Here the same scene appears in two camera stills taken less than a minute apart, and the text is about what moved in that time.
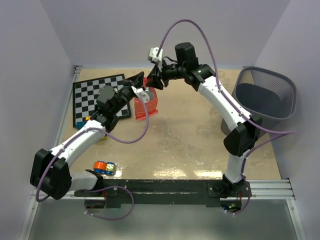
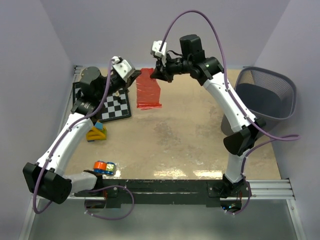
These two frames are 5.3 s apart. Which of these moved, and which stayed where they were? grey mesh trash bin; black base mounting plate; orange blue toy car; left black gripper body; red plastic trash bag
Moved: left black gripper body; red plastic trash bag
Stayed: orange blue toy car; grey mesh trash bin; black base mounting plate
